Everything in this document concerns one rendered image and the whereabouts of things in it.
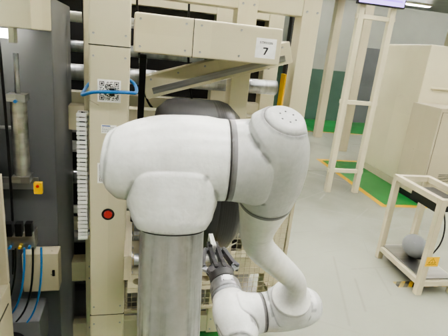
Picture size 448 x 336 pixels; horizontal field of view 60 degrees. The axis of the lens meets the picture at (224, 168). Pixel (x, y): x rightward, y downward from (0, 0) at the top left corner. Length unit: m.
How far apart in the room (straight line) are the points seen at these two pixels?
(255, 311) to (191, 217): 0.53
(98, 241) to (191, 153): 1.04
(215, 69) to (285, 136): 1.26
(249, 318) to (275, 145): 0.58
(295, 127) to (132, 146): 0.23
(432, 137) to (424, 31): 7.66
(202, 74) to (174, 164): 1.26
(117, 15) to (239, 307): 0.95
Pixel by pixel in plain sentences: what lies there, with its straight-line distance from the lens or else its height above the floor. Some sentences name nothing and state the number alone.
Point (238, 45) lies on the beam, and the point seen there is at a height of 1.70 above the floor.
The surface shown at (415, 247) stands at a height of 0.27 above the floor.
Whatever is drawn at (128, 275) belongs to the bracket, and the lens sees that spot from 1.49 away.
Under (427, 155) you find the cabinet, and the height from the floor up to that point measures 0.65.
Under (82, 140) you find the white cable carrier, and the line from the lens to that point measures 1.46.
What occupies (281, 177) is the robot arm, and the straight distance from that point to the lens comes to 0.59.
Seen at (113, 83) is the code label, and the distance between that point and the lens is 1.37.
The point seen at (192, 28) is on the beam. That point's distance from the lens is 1.64.
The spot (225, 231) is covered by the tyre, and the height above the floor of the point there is 1.09.
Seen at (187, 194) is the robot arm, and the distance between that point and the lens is 0.55.
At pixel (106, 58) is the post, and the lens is 1.36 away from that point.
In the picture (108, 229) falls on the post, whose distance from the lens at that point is 1.52.
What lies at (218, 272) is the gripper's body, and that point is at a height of 1.06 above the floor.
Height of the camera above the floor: 1.68
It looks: 17 degrees down
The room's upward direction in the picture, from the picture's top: 6 degrees clockwise
